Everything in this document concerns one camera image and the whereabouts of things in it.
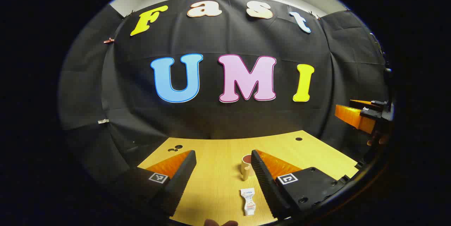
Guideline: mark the silver metal clip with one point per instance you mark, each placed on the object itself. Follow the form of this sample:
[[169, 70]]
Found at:
[[103, 121]]

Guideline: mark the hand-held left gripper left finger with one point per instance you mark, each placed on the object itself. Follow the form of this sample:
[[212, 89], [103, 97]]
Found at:
[[183, 173]]

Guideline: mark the white toothpaste tube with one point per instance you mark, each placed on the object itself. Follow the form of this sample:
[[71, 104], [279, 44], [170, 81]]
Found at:
[[249, 201]]

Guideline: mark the beige cup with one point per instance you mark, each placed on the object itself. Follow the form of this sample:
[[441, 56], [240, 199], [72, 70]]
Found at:
[[245, 169]]

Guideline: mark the black backdrop cloth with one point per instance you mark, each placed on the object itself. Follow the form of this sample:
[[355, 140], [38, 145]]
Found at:
[[225, 116]]

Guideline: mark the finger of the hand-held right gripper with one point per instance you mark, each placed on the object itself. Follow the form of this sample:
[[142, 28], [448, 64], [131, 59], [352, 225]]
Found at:
[[356, 118], [370, 105]]

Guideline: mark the black desk edge bracket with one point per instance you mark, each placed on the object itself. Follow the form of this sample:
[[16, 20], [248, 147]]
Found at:
[[344, 178], [359, 164]]

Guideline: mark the red clip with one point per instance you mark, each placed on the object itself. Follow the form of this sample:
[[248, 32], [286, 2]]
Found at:
[[109, 40]]

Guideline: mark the wooden desktop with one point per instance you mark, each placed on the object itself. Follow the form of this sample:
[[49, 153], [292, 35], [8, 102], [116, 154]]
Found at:
[[218, 169]]

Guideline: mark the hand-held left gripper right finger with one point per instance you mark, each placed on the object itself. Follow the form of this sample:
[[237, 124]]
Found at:
[[262, 180]]

